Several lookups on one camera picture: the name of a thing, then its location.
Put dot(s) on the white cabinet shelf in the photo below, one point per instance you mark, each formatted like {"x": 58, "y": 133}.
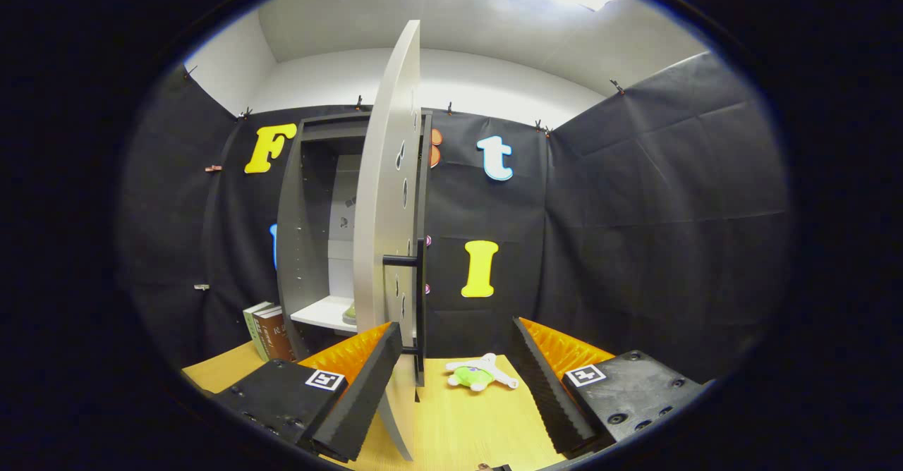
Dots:
{"x": 317, "y": 314}

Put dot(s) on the thick brown book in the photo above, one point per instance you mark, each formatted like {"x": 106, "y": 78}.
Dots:
{"x": 281, "y": 337}

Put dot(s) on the thin brown book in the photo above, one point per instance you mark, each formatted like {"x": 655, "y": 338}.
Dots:
{"x": 264, "y": 337}

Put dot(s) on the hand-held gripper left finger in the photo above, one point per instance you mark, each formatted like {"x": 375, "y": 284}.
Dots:
{"x": 356, "y": 400}

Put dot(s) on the grey cabinet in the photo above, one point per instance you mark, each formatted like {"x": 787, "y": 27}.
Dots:
{"x": 293, "y": 245}

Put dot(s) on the green and pink plush toy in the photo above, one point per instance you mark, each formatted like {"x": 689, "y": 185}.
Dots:
{"x": 469, "y": 376}

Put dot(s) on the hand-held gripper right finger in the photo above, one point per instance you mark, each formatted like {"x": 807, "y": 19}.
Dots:
{"x": 554, "y": 400}

